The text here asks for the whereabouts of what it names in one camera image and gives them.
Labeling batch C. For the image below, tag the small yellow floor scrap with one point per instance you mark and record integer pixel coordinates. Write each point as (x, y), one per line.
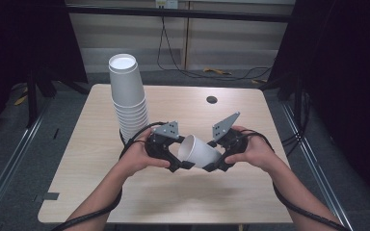
(258, 81)

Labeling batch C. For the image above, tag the black metal stand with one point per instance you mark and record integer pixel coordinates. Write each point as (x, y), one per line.
(31, 102)

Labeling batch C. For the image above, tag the yellow scrap on floor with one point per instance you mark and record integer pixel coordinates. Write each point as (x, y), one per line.
(216, 71)

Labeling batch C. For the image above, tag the metal floor rail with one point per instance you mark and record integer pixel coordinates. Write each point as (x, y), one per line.
(16, 154)
(305, 144)

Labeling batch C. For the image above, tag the black curtain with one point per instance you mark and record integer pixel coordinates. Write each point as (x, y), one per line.
(347, 80)
(22, 41)

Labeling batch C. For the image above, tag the white wall socket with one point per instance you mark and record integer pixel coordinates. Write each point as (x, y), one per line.
(167, 4)

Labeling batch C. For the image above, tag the grey tape strip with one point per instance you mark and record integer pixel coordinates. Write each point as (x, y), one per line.
(50, 196)

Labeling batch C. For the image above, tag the white disposable paper cup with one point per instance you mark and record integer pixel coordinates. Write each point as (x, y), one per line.
(202, 154)

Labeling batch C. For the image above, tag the person's right hand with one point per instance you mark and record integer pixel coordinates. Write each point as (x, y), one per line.
(260, 152)

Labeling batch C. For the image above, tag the yellow tape scrap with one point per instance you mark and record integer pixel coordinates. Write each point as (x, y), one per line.
(21, 100)

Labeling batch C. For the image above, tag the person's left hand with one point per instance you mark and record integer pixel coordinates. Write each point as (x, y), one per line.
(136, 159)

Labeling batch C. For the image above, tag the stack of white cups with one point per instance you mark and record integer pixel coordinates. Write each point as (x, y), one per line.
(126, 86)

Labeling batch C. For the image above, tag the black horizontal bar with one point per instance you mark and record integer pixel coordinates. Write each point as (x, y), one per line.
(179, 13)

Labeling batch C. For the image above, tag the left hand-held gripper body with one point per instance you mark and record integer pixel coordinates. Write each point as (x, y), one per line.
(160, 146)

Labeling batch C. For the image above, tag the round black table grommet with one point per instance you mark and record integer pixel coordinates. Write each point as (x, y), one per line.
(211, 99)

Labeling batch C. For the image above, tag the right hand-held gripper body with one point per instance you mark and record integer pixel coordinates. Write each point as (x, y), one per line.
(236, 142)

